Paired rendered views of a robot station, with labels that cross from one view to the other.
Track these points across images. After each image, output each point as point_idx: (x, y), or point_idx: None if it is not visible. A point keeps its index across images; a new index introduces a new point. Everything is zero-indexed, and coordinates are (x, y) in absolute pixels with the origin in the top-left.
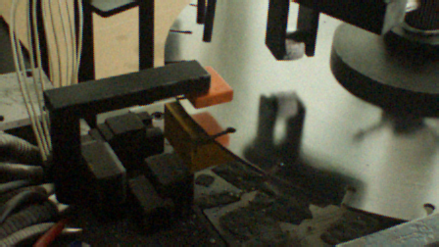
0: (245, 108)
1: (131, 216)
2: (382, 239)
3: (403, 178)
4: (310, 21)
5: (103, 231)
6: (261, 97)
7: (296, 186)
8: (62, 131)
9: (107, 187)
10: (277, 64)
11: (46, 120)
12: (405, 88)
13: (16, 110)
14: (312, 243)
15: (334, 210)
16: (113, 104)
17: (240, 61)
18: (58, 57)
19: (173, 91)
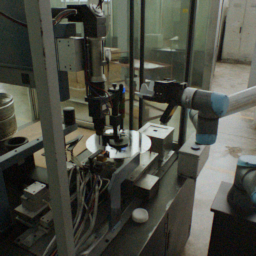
0: (105, 153)
1: (96, 171)
2: (133, 155)
3: (127, 153)
4: (108, 140)
5: (94, 174)
6: (106, 151)
7: (118, 158)
8: (91, 161)
9: (94, 168)
10: (104, 147)
11: (74, 166)
12: (121, 145)
13: (69, 166)
14: (115, 168)
15: (115, 164)
16: (95, 156)
17: (99, 148)
18: (73, 157)
19: (100, 153)
